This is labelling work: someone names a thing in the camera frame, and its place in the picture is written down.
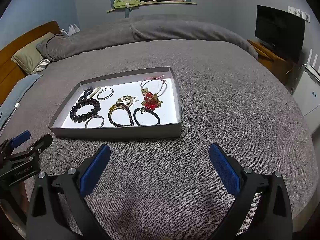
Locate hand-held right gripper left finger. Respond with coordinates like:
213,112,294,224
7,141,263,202
26,144,112,240

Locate white floor appliance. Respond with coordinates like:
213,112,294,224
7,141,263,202
291,65,320,133

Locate silver bangle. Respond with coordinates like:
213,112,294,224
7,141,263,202
85,115,105,128

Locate black bead bracelet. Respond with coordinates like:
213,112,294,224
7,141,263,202
70,98,101,123

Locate black hair tie with charm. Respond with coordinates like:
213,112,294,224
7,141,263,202
133,107,160,126

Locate black flat television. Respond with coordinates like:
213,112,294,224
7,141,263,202
254,4,307,63

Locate red bead cord necklace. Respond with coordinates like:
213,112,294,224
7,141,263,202
140,74,167,111

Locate white router antennas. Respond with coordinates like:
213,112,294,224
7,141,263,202
307,49,320,74

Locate striped grey pillow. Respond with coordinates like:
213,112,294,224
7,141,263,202
32,58,51,74

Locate grey bed blanket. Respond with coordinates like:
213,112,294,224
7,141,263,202
0,14,315,240

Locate shallow white cardboard tray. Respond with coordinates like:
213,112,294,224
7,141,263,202
48,66,182,139

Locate wooden headboard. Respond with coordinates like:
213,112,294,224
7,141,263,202
0,21,62,105

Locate wooden window sill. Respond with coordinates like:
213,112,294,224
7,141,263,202
106,1,197,13

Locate olive green pillow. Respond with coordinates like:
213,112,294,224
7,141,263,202
11,32,55,75

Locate light green cloth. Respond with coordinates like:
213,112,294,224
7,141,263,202
113,0,140,8

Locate white plastic bag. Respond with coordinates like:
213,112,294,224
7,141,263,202
61,24,80,37

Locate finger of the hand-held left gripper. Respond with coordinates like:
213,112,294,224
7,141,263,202
0,134,53,183
0,130,32,159

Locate gold hair clip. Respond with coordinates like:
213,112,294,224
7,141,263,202
116,95,139,105

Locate person's left hand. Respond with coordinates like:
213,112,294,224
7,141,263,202
19,181,29,205

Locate dark thin ring bangle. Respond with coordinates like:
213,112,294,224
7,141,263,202
97,87,114,100

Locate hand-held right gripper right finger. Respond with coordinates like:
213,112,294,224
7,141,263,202
209,142,293,240

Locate light blue pillow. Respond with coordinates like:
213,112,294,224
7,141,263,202
0,74,43,130

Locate dark blue beaded bracelet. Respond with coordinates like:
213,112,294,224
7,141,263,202
79,87,94,100

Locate wooden television stand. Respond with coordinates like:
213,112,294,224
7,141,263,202
247,39,297,85

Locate dark red bead bracelet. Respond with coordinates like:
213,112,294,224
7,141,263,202
108,103,135,127

